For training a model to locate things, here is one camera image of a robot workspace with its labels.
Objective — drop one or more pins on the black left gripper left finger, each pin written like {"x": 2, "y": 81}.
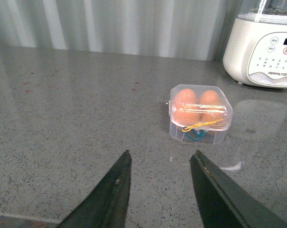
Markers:
{"x": 106, "y": 206}

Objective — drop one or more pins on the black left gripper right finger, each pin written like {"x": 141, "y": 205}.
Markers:
{"x": 223, "y": 203}

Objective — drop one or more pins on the brown egg box front left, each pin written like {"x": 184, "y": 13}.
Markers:
{"x": 186, "y": 114}

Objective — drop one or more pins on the clear plastic egg box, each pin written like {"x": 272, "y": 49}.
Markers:
{"x": 175, "y": 128}

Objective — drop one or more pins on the brown egg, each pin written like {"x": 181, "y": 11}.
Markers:
{"x": 214, "y": 114}

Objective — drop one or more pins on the brown egg box rear right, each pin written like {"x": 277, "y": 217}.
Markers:
{"x": 210, "y": 97}

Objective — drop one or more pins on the brown egg box rear left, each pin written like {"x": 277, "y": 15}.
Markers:
{"x": 184, "y": 97}

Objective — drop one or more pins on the yellow and blue rubber bands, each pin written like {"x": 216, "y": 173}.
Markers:
{"x": 205, "y": 131}

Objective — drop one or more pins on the brown egg box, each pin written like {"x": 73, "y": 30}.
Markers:
{"x": 210, "y": 97}
{"x": 186, "y": 114}
{"x": 184, "y": 97}

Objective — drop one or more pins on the white Joyoung blender appliance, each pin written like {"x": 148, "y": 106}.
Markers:
{"x": 256, "y": 52}

